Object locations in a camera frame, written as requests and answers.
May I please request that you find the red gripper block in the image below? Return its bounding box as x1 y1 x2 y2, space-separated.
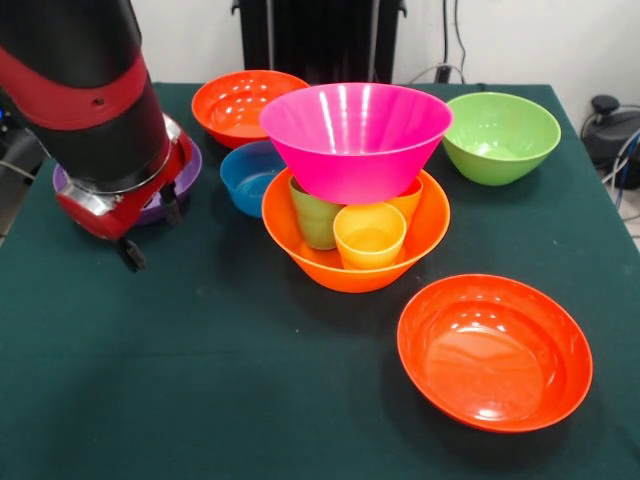
54 127 195 274

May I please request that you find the purple plastic bowl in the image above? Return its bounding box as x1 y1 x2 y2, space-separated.
52 142 203 227

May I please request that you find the red plastic bowl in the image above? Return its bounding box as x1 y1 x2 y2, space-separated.
191 69 311 150
396 273 594 433

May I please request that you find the green plastic cup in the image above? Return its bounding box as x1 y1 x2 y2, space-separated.
288 175 346 251

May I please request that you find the yellow plastic cup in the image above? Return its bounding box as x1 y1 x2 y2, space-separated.
333 201 408 271

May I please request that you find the pink plastic bowl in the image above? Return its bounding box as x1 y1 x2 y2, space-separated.
258 82 455 206

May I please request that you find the orange plastic cup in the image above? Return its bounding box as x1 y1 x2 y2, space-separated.
387 177 424 229

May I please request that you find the orange plastic bowl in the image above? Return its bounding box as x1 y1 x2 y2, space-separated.
261 167 452 294

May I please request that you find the blue plastic bowl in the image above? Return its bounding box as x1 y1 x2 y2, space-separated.
219 140 289 219

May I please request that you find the dark green table cloth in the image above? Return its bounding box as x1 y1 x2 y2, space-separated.
0 82 640 480

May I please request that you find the green plastic bowl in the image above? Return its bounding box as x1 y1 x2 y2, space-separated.
441 91 562 187

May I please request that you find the grey cable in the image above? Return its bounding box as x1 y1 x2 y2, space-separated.
0 158 37 182

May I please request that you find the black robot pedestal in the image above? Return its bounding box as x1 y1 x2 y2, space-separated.
232 0 407 85

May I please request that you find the black hanging cable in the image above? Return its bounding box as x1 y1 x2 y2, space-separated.
434 0 470 84

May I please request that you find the blue cable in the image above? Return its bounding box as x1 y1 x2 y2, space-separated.
612 127 640 191

